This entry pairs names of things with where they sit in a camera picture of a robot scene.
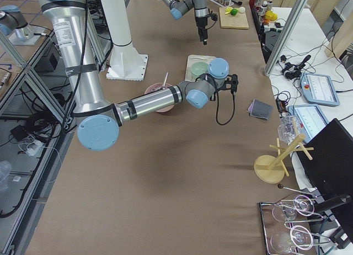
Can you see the pink bowl with ice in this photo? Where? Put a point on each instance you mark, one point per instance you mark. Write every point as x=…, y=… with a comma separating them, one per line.
x=160, y=100

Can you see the black monitor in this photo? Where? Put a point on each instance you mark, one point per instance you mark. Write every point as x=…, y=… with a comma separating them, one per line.
x=330, y=170

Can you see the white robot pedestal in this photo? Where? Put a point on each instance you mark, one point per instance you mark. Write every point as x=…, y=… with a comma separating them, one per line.
x=125, y=61

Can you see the wooden cutting board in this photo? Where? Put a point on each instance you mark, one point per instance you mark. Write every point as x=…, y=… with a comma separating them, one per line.
x=228, y=21

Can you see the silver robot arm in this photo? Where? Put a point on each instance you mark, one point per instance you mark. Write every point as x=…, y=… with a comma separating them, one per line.
x=98, y=119
x=179, y=8

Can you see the aluminium frame post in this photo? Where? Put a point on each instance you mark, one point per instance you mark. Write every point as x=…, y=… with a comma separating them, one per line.
x=284, y=36

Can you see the cream serving tray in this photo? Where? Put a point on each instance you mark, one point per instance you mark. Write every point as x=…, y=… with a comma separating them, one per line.
x=196, y=58

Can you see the lemon slice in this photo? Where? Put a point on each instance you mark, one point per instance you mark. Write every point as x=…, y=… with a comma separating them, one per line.
x=228, y=10

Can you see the green bowl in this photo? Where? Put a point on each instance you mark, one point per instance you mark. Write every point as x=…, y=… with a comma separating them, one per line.
x=198, y=68

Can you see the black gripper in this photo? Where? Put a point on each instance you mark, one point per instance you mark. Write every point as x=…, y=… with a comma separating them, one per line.
x=201, y=22
x=220, y=83

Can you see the teach pendant tablet near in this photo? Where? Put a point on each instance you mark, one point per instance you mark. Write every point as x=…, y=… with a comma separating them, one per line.
x=311, y=118

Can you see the teach pendant tablet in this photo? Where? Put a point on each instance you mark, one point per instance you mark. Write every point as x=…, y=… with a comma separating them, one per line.
x=319, y=89
x=311, y=118

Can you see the metal ice scoop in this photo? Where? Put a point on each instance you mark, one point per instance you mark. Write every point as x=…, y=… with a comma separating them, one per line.
x=165, y=80

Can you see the wooden mug tree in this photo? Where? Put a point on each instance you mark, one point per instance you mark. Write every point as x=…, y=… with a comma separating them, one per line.
x=272, y=169

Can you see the teach pendant tablet far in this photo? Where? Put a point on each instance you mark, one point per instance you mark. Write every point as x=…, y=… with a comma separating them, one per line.
x=319, y=89

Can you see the wine glass rack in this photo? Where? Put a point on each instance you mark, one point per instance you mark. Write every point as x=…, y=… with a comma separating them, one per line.
x=285, y=224

